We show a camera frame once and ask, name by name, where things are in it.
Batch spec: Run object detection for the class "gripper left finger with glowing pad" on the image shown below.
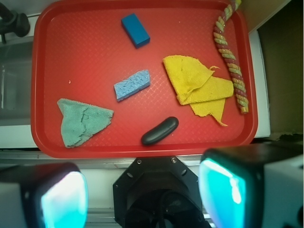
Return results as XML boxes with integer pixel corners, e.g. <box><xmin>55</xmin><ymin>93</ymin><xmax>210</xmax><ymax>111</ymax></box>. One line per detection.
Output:
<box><xmin>0</xmin><ymin>162</ymin><xmax>88</xmax><ymax>228</ymax></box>

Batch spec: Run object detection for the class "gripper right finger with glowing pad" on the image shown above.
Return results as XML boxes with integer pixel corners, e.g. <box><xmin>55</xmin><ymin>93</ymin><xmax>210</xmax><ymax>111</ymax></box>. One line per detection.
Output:
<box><xmin>198</xmin><ymin>142</ymin><xmax>304</xmax><ymax>228</ymax></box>

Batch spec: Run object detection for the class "light blue sponge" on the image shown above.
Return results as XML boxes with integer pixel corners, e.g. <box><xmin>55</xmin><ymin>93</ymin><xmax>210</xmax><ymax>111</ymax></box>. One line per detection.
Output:
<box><xmin>114</xmin><ymin>70</ymin><xmax>151</xmax><ymax>102</ymax></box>

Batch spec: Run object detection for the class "teal microfibre cloth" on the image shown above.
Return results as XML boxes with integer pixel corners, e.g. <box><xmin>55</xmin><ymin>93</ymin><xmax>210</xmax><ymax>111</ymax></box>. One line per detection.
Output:
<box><xmin>57</xmin><ymin>98</ymin><xmax>114</xmax><ymax>148</ymax></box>

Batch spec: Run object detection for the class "black oblong case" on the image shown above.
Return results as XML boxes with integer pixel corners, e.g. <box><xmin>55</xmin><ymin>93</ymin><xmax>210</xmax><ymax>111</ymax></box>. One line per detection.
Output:
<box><xmin>141</xmin><ymin>116</ymin><xmax>179</xmax><ymax>146</ymax></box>

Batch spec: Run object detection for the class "yellow microfibre cloth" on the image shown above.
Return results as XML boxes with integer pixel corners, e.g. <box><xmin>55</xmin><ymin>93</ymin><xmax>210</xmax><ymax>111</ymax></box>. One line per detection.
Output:
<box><xmin>163</xmin><ymin>55</ymin><xmax>234</xmax><ymax>127</ymax></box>

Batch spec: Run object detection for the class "red plastic tray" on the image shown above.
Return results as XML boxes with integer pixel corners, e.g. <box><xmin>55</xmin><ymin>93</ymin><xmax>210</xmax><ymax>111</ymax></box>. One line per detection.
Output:
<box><xmin>31</xmin><ymin>0</ymin><xmax>258</xmax><ymax>159</ymax></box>

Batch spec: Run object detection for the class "clear plastic bin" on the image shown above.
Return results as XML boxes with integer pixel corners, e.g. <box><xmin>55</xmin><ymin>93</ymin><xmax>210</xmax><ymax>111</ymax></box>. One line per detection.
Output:
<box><xmin>0</xmin><ymin>41</ymin><xmax>33</xmax><ymax>125</ymax></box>

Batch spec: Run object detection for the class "black clamp knob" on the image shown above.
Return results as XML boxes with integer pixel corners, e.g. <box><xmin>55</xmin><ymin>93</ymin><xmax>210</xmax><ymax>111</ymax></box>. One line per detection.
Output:
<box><xmin>0</xmin><ymin>3</ymin><xmax>30</xmax><ymax>44</ymax></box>

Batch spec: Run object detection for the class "dark blue rectangular block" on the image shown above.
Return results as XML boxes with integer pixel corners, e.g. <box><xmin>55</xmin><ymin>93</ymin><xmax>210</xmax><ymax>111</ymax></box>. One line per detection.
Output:
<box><xmin>121</xmin><ymin>13</ymin><xmax>151</xmax><ymax>48</ymax></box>

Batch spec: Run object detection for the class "twisted red green rope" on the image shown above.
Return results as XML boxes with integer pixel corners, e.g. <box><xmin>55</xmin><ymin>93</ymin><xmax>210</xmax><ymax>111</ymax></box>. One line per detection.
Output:
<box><xmin>213</xmin><ymin>0</ymin><xmax>249</xmax><ymax>115</ymax></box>

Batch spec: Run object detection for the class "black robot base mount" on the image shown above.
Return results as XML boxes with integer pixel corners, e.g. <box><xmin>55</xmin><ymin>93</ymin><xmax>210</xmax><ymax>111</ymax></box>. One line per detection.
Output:
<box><xmin>113</xmin><ymin>156</ymin><xmax>210</xmax><ymax>228</ymax></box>

